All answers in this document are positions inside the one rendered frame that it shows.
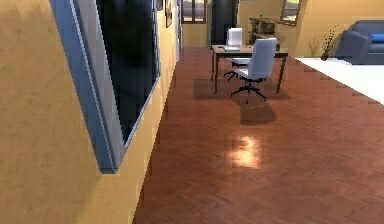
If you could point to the grey book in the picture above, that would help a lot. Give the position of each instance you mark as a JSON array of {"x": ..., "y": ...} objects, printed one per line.
[{"x": 231, "y": 48}]

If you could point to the grey framed dark window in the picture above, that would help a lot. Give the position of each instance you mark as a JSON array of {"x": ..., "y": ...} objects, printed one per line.
[{"x": 130, "y": 60}]

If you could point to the brown wooden desk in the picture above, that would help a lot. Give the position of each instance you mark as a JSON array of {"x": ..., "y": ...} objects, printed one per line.
[{"x": 247, "y": 52}]

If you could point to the white office chair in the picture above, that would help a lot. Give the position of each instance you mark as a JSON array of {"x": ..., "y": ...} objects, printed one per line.
[
  {"x": 259, "y": 63},
  {"x": 235, "y": 38}
]

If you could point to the dark room door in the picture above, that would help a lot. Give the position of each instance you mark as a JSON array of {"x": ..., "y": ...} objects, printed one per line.
[{"x": 224, "y": 21}]

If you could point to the brown framed window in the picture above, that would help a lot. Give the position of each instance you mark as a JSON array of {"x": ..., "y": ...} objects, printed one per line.
[{"x": 193, "y": 10}]

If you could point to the brown wooden shelf unit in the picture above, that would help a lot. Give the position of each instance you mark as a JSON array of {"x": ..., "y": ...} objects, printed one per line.
[{"x": 263, "y": 28}]

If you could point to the green bottle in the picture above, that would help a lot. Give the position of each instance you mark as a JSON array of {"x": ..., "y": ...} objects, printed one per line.
[{"x": 261, "y": 13}]

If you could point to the green potted house plant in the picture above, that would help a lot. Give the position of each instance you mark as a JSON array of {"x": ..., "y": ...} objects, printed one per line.
[{"x": 327, "y": 45}]

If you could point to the white floor rug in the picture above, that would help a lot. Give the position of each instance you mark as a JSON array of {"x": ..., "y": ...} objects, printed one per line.
[{"x": 353, "y": 75}]

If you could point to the grey sofa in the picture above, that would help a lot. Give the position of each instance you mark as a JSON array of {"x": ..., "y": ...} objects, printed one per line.
[{"x": 358, "y": 45}]

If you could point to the blue cushion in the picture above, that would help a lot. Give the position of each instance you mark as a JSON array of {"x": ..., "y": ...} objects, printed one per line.
[{"x": 378, "y": 37}]

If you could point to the dark framed wall picture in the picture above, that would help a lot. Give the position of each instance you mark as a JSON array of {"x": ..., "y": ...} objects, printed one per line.
[{"x": 168, "y": 12}]

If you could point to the brown framed wall mirror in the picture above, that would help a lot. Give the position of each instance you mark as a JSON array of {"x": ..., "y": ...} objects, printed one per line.
[{"x": 290, "y": 11}]

